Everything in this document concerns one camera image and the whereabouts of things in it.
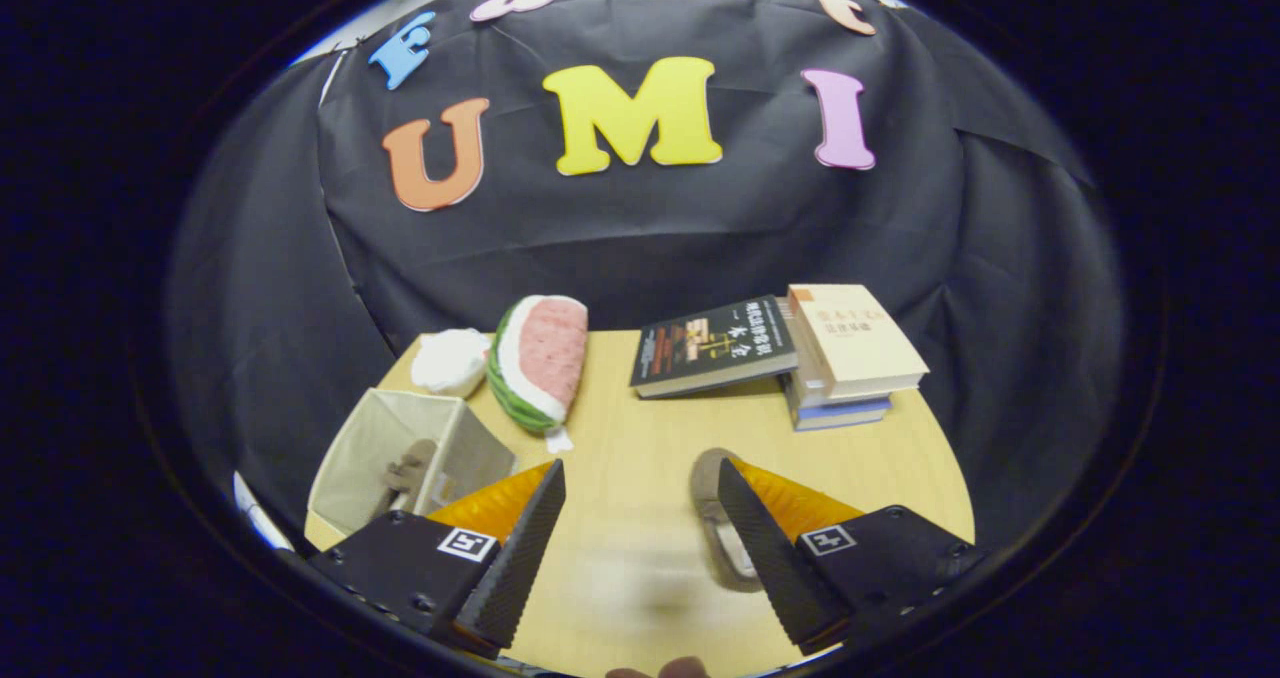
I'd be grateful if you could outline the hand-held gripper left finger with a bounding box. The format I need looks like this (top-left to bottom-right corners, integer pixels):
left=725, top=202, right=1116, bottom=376
left=305, top=458, right=568, bottom=661

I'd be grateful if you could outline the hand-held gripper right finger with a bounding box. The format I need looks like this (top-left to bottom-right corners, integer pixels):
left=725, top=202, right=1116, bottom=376
left=717, top=457, right=991, bottom=657

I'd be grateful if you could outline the brown moccasin shoe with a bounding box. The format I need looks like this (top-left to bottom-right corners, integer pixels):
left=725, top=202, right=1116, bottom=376
left=689, top=447, right=767, bottom=594
left=375, top=438, right=440, bottom=520

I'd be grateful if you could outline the beige fabric storage box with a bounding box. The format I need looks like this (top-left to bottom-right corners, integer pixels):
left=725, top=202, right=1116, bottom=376
left=305, top=387, right=519, bottom=540

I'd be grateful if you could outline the blue and white book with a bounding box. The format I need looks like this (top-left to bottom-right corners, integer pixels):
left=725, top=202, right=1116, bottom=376
left=782, top=372, right=894, bottom=433

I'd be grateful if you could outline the white plush toy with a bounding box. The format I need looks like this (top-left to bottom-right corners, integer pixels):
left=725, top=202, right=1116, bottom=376
left=410, top=328, right=494, bottom=400

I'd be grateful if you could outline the watermelon slice plush toy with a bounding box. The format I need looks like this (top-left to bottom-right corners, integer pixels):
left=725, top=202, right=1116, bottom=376
left=486, top=294, right=590, bottom=455

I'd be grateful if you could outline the black cover book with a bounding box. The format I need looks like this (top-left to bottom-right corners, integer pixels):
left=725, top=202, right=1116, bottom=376
left=629, top=294, right=800, bottom=401

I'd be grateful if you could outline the beige cover book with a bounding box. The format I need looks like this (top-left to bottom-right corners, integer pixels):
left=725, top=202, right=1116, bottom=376
left=786, top=283, right=931, bottom=402

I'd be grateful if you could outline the black backdrop cloth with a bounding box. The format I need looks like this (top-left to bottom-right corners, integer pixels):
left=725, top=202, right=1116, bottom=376
left=165, top=0, right=1126, bottom=559

